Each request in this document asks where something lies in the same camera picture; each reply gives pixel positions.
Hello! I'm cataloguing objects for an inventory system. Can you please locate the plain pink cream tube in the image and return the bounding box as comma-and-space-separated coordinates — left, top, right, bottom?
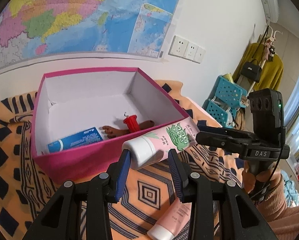
147, 199, 192, 240

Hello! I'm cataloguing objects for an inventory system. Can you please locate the colourful wall map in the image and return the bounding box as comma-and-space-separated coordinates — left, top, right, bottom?
0, 0, 181, 72

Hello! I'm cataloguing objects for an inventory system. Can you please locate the orange patterned blanket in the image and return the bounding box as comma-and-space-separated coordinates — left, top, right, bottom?
0, 80, 244, 239

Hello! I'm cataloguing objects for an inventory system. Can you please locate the blue white medicine box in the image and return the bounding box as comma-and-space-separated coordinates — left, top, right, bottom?
47, 127, 103, 153

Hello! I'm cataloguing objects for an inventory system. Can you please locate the person right hand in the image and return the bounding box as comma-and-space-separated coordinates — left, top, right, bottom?
242, 161, 282, 193

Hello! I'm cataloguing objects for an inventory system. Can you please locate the white wall socket panel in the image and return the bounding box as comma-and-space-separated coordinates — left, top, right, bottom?
168, 35, 206, 63

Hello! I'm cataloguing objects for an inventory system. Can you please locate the red plastic massage hammer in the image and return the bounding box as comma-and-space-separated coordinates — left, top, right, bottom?
123, 113, 141, 133

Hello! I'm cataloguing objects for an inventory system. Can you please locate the yellow hanging coat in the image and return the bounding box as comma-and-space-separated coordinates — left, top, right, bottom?
232, 43, 283, 91

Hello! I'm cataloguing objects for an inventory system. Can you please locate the black tracking camera box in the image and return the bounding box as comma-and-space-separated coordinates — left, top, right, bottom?
248, 88, 284, 135

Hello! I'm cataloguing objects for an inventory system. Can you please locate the brown wooden comb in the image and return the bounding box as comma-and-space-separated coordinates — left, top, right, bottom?
102, 120, 155, 139

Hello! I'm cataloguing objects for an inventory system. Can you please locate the pink cardboard box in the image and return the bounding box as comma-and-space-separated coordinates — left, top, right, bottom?
31, 67, 188, 184

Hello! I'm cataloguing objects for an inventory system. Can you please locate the blue plastic basket rack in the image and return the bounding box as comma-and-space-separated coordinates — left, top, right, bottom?
203, 76, 247, 128

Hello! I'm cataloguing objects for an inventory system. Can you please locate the pink sleeve forearm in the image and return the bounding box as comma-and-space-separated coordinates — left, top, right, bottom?
257, 178, 299, 239

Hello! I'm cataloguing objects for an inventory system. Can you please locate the pink green hand cream tube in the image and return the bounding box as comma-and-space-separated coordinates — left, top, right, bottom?
122, 117, 199, 170

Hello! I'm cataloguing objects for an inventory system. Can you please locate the black handbag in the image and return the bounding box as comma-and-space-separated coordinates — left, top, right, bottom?
240, 60, 262, 83

